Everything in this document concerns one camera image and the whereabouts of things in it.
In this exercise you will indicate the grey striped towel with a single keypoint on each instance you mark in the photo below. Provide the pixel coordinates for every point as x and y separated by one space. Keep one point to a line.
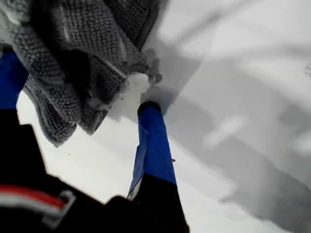
73 36

